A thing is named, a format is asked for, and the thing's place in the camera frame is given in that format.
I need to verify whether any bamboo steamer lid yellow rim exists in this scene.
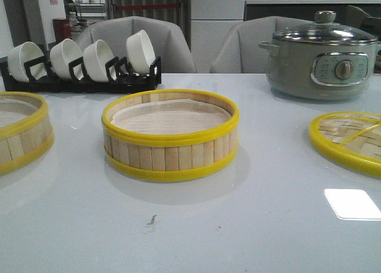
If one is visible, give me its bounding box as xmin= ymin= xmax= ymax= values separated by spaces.
xmin=308 ymin=111 xmax=380 ymax=178

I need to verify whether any bamboo steamer tray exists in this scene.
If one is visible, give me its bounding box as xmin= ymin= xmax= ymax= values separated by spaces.
xmin=102 ymin=89 xmax=239 ymax=182
xmin=1 ymin=92 xmax=54 ymax=175

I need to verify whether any steamer liner paper center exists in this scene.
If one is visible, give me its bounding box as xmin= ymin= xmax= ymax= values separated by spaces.
xmin=111 ymin=99 xmax=231 ymax=135

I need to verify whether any steamer liner paper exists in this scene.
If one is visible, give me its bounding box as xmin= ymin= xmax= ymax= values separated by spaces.
xmin=0 ymin=99 xmax=38 ymax=127
xmin=111 ymin=99 xmax=231 ymax=135

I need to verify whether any black bowl rack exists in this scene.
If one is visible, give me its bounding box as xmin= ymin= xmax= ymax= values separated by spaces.
xmin=1 ymin=56 xmax=161 ymax=94

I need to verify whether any white bowl right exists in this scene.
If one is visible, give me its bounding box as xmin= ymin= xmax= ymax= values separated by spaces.
xmin=126 ymin=30 xmax=156 ymax=74

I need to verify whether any white bowl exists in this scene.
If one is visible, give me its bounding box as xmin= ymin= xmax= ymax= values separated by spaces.
xmin=50 ymin=38 xmax=83 ymax=80
xmin=7 ymin=42 xmax=44 ymax=83
xmin=126 ymin=30 xmax=156 ymax=74
xmin=83 ymin=40 xmax=115 ymax=83

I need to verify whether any grey chair right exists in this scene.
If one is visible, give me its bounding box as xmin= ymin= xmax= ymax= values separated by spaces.
xmin=210 ymin=16 xmax=309 ymax=74

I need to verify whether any grey chair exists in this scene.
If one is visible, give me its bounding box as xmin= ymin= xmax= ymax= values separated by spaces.
xmin=75 ymin=16 xmax=196 ymax=74
xmin=210 ymin=16 xmax=309 ymax=74

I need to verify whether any white cabinet background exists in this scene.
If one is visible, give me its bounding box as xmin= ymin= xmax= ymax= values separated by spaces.
xmin=190 ymin=0 xmax=245 ymax=73

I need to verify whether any grey chair left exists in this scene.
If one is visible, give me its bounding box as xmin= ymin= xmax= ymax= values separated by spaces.
xmin=75 ymin=16 xmax=196 ymax=74

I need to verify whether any green electric cooking pot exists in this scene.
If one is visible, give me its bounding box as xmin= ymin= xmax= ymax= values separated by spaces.
xmin=258 ymin=40 xmax=380 ymax=101

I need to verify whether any red bin background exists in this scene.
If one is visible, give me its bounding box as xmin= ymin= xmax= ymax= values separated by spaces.
xmin=52 ymin=18 xmax=71 ymax=43

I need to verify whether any glass pot lid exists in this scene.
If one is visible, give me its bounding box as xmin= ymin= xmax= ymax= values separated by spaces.
xmin=273 ymin=11 xmax=378 ymax=45

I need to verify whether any white bowl far left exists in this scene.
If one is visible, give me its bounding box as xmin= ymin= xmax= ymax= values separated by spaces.
xmin=7 ymin=42 xmax=44 ymax=83

